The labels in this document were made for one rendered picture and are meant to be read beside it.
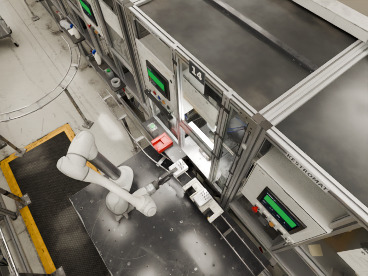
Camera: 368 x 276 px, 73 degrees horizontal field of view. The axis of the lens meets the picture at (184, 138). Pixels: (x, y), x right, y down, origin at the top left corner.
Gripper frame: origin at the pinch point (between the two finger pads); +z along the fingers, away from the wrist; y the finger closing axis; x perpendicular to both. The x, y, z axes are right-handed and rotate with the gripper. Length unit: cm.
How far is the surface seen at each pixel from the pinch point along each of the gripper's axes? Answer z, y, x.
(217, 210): 11.1, -17.1, -42.7
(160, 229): -34, -35, -23
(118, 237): -67, -34, -6
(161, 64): 22, 79, 32
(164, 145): 9.1, -7.2, 28.1
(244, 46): 54, 96, -1
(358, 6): 378, -49, 55
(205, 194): 10.2, -10.9, -28.2
